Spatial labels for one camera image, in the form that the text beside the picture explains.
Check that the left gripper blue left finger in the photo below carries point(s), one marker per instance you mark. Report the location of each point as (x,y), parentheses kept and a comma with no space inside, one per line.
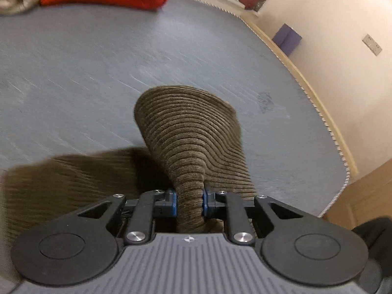
(143,212)

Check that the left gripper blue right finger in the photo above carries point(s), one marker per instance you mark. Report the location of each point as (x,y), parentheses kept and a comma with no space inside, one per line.
(231,209)

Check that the brown corduroy pants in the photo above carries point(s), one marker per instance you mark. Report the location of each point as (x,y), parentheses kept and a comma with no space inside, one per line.
(192,141)

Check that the purple folded mat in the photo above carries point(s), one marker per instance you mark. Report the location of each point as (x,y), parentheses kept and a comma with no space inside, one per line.
(287,39)

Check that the wooden bed frame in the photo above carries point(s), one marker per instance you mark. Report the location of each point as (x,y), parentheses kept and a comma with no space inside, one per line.
(346,154)

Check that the wall switch plate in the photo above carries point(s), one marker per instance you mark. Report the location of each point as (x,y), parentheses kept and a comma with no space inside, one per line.
(372,45)

